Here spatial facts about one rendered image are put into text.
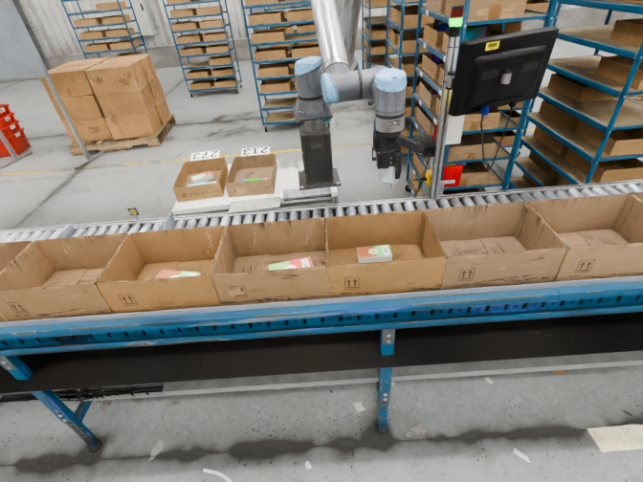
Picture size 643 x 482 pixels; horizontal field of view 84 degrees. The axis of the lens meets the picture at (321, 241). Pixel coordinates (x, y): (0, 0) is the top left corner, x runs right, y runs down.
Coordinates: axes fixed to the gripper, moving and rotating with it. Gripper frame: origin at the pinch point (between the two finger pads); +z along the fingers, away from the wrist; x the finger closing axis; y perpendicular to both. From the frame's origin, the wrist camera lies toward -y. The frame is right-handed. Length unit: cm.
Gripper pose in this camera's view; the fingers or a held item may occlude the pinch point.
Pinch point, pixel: (394, 184)
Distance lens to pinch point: 130.3
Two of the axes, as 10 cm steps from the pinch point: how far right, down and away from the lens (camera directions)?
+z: 1.0, 8.0, 6.0
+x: 1.5, 5.8, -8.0
